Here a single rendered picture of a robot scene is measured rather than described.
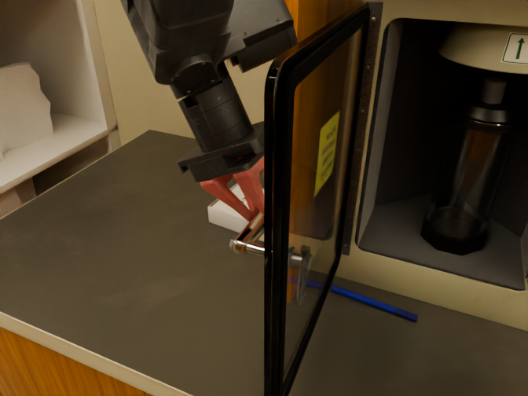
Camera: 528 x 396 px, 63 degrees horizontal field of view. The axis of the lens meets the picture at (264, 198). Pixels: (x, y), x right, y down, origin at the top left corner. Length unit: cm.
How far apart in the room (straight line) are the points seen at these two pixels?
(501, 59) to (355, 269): 38
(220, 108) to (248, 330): 39
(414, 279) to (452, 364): 14
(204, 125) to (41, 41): 121
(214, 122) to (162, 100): 93
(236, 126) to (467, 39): 33
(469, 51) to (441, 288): 36
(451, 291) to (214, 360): 38
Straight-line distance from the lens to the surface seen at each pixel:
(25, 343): 94
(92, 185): 111
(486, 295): 75
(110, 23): 138
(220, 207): 88
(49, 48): 157
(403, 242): 76
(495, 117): 66
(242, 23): 40
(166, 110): 134
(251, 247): 42
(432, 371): 69
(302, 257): 39
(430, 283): 75
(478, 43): 62
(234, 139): 42
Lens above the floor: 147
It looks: 32 degrees down
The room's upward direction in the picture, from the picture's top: straight up
